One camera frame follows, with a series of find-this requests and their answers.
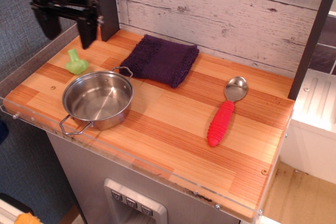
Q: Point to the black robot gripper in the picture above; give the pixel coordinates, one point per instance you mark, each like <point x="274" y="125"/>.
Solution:
<point x="85" y="12"/>

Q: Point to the green toy vegetable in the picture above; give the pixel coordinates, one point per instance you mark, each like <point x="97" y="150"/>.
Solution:
<point x="75" y="65"/>

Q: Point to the purple folded cloth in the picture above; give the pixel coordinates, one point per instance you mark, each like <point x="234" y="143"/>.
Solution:
<point x="160" y="60"/>

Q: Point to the stainless steel pot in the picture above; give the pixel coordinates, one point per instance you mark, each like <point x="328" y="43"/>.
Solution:
<point x="98" y="100"/>

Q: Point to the clear acrylic edge guard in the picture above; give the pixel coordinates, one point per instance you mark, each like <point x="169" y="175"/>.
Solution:
<point x="243" y="213"/>

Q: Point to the grey toy fridge cabinet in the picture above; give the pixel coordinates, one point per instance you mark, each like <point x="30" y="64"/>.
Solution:
<point x="86" y="172"/>

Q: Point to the silver dispenser button panel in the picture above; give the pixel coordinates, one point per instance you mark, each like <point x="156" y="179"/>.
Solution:
<point x="129" y="206"/>

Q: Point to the orange object bottom left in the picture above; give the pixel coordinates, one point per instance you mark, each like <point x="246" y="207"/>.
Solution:
<point x="27" y="218"/>

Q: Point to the white toy sink unit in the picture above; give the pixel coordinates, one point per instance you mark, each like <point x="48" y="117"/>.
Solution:
<point x="309" y="145"/>

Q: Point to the dark left support post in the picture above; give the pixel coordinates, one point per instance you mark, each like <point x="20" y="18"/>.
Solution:
<point x="109" y="12"/>

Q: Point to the dark support post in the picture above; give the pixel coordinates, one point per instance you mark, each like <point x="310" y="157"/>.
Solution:
<point x="109" y="12"/>
<point x="314" y="36"/>

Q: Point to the red handled metal spoon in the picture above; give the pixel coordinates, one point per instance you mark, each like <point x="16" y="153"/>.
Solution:
<point x="234" y="91"/>

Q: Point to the dark right support post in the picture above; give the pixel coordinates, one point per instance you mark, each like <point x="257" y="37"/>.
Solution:
<point x="314" y="36"/>

